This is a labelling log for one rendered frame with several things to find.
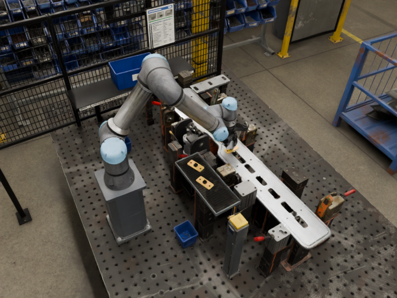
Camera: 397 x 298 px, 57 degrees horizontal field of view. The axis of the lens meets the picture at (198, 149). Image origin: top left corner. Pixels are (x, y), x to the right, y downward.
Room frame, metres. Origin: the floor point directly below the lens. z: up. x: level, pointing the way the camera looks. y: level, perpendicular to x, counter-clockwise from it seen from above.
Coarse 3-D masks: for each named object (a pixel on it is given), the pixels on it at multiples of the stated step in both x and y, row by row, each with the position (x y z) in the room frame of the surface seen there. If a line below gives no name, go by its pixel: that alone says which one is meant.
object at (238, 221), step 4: (236, 216) 0.93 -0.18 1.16; (240, 216) 0.93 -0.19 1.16; (232, 220) 0.91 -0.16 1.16; (236, 220) 0.91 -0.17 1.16; (240, 220) 0.91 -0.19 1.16; (244, 220) 0.91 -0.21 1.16; (236, 224) 0.89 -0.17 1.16; (240, 224) 0.89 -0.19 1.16; (244, 224) 0.89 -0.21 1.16; (236, 228) 0.87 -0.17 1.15
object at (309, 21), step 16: (304, 0) 4.34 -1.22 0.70; (320, 0) 4.50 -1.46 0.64; (336, 0) 4.63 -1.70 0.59; (288, 16) 4.27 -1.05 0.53; (304, 16) 4.38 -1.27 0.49; (320, 16) 4.53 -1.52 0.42; (336, 16) 4.67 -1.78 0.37; (288, 32) 4.24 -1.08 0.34; (304, 32) 4.41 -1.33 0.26; (320, 32) 4.59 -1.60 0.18; (336, 32) 4.69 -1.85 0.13
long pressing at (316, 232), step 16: (176, 112) 1.83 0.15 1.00; (240, 144) 1.55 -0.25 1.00; (224, 160) 1.41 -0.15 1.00; (256, 160) 1.42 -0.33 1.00; (256, 176) 1.30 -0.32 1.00; (272, 176) 1.30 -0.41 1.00; (288, 192) 1.20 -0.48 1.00; (272, 208) 1.09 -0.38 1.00; (304, 208) 1.10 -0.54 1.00; (288, 224) 1.00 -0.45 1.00; (320, 224) 1.00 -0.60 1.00; (304, 240) 0.91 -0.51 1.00; (320, 240) 0.92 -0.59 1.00
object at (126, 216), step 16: (128, 160) 1.30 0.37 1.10; (96, 176) 1.19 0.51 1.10; (112, 192) 1.09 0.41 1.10; (128, 192) 1.09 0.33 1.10; (112, 208) 1.08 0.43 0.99; (128, 208) 1.10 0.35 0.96; (144, 208) 1.16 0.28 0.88; (112, 224) 1.14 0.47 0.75; (128, 224) 1.09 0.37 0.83; (144, 224) 1.14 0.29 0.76; (128, 240) 1.07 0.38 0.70
